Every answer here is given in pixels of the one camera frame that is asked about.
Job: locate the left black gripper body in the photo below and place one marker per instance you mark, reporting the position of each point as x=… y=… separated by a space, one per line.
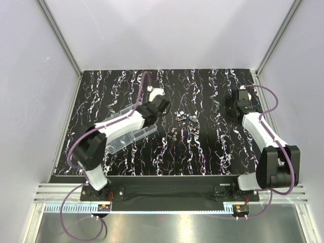
x=164 y=104

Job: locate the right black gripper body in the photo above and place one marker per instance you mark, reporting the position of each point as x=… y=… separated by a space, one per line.
x=228 y=109

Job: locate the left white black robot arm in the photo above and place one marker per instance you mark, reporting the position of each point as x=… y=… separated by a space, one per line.
x=89 y=148

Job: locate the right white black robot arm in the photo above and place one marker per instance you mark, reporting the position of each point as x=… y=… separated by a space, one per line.
x=279 y=163

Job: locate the pile of screws and nuts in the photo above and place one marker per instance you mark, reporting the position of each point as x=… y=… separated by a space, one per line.
x=188 y=121

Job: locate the clear plastic compartment box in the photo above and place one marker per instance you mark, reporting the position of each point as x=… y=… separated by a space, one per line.
x=131 y=137

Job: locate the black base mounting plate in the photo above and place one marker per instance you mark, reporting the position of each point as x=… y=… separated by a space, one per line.
x=220 y=188

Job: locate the right aluminium frame post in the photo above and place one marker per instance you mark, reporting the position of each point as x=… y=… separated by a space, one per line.
x=296 y=4

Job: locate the aluminium frame post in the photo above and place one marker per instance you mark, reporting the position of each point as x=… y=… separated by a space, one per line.
x=59 y=36
x=296 y=4

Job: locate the left aluminium frame post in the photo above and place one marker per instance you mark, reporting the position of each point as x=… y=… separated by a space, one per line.
x=59 y=36

